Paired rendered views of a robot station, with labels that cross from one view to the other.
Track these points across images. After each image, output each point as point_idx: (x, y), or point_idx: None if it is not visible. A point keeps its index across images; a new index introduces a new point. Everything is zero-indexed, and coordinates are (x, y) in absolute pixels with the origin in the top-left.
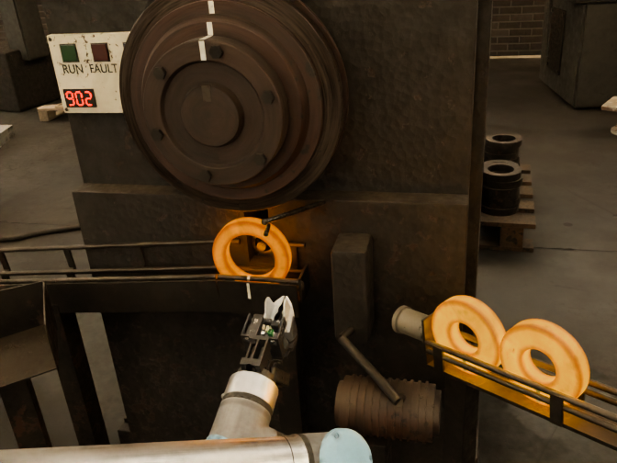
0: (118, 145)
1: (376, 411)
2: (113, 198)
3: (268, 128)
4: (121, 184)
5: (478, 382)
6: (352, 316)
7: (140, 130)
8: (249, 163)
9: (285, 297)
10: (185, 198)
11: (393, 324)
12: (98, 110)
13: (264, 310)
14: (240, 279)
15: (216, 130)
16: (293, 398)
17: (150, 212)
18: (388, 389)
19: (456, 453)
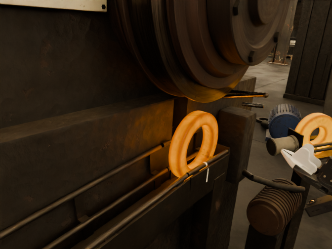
0: (30, 62)
1: (291, 204)
2: (48, 139)
3: (284, 8)
4: (28, 122)
5: (325, 155)
6: (245, 161)
7: (162, 16)
8: (270, 41)
9: (283, 149)
10: (133, 112)
11: (277, 150)
12: (15, 1)
13: (309, 158)
14: (202, 168)
15: (270, 7)
16: (211, 248)
17: (94, 142)
18: (296, 186)
19: (302, 204)
